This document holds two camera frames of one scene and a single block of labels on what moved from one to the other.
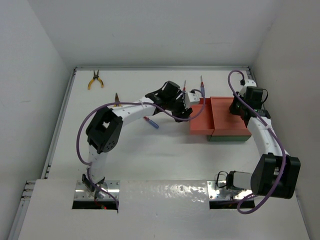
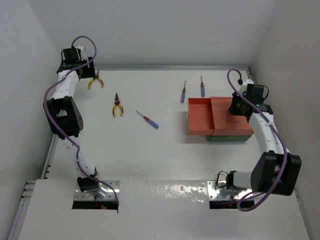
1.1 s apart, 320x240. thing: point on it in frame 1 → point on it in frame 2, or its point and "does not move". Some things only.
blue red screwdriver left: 184,88 does not move
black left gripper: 182,112 → 90,72
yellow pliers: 95,77 does not move
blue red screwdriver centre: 151,121 does not move
